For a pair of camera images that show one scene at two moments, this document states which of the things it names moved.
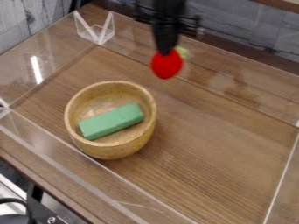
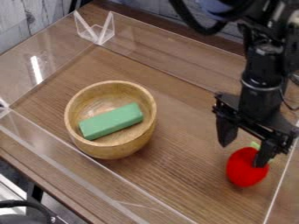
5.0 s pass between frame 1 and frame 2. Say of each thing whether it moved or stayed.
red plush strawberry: moved
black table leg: stayed
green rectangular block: stayed
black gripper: moved
